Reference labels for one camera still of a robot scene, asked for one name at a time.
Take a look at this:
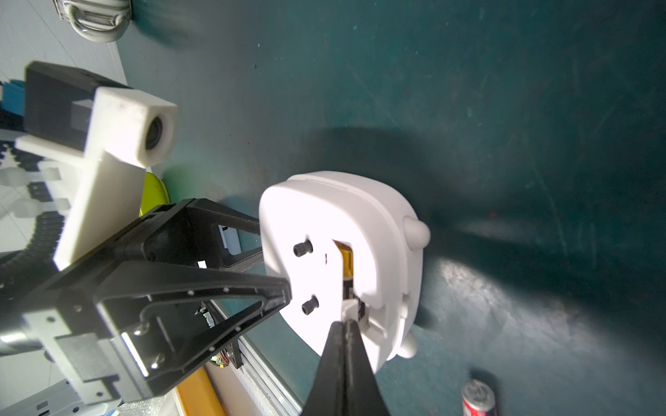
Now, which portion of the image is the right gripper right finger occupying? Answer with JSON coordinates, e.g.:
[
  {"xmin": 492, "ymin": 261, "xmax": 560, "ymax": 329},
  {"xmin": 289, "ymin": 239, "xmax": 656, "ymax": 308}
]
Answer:
[{"xmin": 345, "ymin": 320, "xmax": 390, "ymax": 416}]

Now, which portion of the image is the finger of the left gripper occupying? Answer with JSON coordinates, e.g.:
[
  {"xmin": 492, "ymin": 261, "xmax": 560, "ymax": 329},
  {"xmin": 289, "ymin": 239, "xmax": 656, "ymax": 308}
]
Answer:
[{"xmin": 145, "ymin": 199, "xmax": 263, "ymax": 270}]

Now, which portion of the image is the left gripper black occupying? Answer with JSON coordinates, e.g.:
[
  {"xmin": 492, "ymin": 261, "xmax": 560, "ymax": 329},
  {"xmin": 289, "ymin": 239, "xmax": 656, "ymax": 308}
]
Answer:
[{"xmin": 14, "ymin": 252, "xmax": 291, "ymax": 405}]

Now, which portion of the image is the green yellow bowl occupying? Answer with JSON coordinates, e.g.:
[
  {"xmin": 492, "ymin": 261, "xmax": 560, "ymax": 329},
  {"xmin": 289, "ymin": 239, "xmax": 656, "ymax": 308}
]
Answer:
[{"xmin": 140, "ymin": 172, "xmax": 170, "ymax": 216}]

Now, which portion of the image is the white alarm clock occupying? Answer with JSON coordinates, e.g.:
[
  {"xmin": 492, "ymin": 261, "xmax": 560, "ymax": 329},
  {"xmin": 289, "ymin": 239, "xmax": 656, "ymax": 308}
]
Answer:
[{"xmin": 259, "ymin": 171, "xmax": 431, "ymax": 370}]

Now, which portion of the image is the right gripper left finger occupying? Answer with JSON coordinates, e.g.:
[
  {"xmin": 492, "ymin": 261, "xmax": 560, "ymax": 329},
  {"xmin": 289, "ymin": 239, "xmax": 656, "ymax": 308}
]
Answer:
[{"xmin": 301, "ymin": 322, "xmax": 346, "ymax": 416}]

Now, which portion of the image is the red battery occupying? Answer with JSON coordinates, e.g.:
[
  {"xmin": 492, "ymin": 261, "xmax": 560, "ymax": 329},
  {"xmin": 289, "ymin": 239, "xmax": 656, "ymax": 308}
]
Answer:
[{"xmin": 461, "ymin": 380, "xmax": 497, "ymax": 416}]

